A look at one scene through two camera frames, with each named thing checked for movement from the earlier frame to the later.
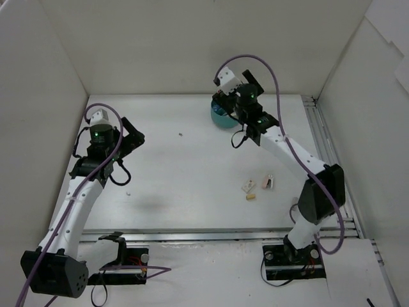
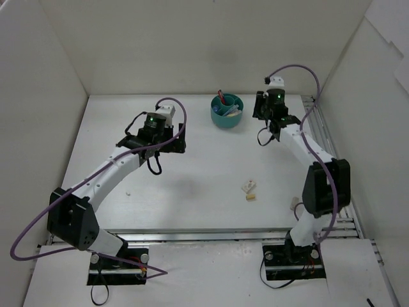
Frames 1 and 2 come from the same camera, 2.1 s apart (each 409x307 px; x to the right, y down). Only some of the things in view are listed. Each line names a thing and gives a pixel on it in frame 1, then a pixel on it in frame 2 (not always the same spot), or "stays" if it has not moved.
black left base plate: (133, 270) stays
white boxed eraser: (248, 186) stays
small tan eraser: (250, 197) stays
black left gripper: (128, 137) → (176, 142)
